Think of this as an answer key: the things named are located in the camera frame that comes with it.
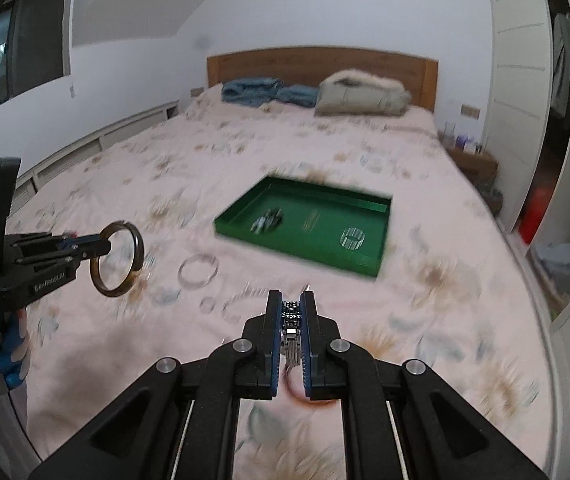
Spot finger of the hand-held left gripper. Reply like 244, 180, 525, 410
12, 232, 112, 252
17, 250, 111, 266

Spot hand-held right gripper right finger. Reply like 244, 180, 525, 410
299, 290, 550, 480

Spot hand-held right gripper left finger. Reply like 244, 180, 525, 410
30, 289, 286, 480

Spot metal link bracelet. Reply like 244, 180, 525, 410
282, 300, 302, 370

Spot amber brown bangle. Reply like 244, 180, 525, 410
90, 221, 144, 297

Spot reddish brown bangle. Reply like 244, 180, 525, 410
284, 364, 340, 407

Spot twisted silver bangle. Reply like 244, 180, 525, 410
222, 286, 266, 324

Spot green jewelry tray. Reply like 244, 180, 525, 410
214, 175, 394, 280

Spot dark beaded jewelry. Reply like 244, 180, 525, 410
252, 208, 286, 234

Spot thick clear bangle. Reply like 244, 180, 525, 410
178, 254, 220, 291

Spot white radiator cover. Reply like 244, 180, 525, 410
0, 100, 181, 241

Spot clear glass bangle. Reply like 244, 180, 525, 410
339, 227, 368, 250

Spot floral bedsheet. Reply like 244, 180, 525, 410
0, 84, 562, 480

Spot window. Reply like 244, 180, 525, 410
0, 0, 76, 127

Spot blue garment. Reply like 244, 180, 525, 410
221, 77, 321, 109

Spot wooden nightstand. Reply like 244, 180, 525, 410
447, 147, 500, 187

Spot wooden headboard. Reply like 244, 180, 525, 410
207, 46, 439, 112

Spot glass cups on nightstand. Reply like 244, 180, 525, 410
437, 122, 486, 154

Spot red object in wardrobe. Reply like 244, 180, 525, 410
518, 187, 548, 244

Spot grey blue cloth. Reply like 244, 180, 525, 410
534, 241, 570, 294

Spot white wardrobe door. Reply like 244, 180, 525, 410
484, 0, 554, 234

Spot hanging clothes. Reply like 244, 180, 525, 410
549, 10, 570, 112

